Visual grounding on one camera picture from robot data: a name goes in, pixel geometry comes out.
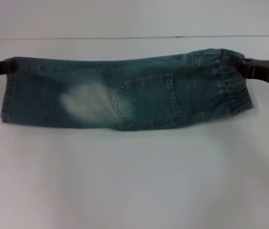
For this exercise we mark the blue denim shorts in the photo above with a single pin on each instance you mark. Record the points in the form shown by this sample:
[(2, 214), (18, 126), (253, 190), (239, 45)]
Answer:
[(148, 100)]

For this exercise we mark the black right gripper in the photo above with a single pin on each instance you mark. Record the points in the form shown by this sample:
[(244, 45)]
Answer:
[(261, 70)]

